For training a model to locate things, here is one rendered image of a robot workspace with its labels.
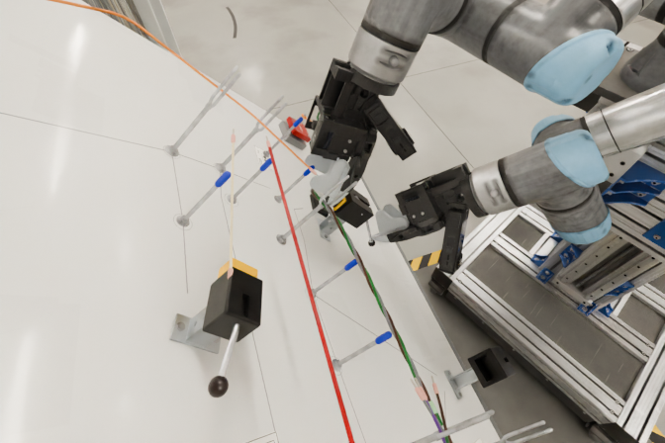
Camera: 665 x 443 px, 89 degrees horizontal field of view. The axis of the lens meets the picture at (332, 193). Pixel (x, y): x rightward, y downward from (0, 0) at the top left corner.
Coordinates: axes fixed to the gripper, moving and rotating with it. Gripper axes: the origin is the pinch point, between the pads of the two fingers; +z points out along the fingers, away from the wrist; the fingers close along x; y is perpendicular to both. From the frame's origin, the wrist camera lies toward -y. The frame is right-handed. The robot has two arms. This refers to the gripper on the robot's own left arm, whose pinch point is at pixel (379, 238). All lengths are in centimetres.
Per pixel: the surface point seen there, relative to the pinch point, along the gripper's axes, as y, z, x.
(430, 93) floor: 47, 41, -217
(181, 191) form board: 19.7, 1.9, 31.3
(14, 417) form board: 8, -6, 52
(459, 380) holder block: -27.6, -4.1, 2.6
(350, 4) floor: 179, 97, -292
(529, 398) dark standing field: -99, 18, -78
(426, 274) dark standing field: -46, 47, -98
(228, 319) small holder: 6.7, -10.7, 40.1
